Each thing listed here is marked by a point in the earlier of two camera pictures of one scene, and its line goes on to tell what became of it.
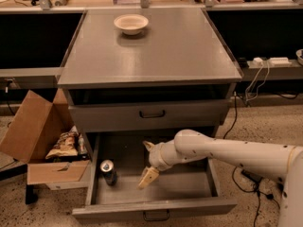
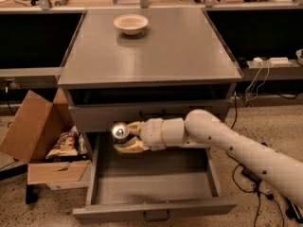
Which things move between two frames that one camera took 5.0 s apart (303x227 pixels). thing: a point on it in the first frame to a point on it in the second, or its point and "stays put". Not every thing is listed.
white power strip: (273, 61) stays put
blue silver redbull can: (108, 171) to (119, 132)
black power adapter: (253, 176) stays put
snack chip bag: (65, 146) stays put
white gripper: (155, 157) to (151, 132)
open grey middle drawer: (187, 187) stays put
